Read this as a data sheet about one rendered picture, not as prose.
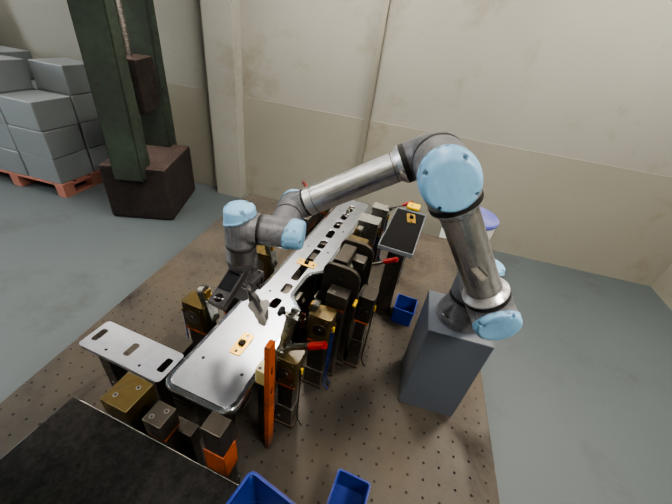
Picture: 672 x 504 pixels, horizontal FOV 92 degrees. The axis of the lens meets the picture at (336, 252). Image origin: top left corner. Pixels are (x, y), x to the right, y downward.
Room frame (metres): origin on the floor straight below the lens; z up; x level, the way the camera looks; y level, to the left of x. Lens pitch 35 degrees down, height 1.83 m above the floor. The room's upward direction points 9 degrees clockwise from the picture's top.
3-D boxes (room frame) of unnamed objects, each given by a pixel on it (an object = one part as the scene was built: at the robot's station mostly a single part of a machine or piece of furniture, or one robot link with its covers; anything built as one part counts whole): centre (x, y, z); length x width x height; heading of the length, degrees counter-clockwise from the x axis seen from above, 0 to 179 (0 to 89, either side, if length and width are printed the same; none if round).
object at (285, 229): (0.67, 0.14, 1.41); 0.11 x 0.11 x 0.08; 0
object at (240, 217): (0.66, 0.23, 1.41); 0.09 x 0.08 x 0.11; 90
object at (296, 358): (0.58, 0.07, 0.87); 0.10 x 0.07 x 0.35; 74
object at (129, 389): (0.41, 0.44, 0.88); 0.08 x 0.08 x 0.36; 74
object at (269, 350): (0.49, 0.12, 0.95); 0.03 x 0.01 x 0.50; 164
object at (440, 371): (0.79, -0.43, 0.90); 0.20 x 0.20 x 0.40; 81
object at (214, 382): (1.10, 0.12, 1.00); 1.38 x 0.22 x 0.02; 164
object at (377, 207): (1.60, -0.22, 0.88); 0.12 x 0.07 x 0.36; 74
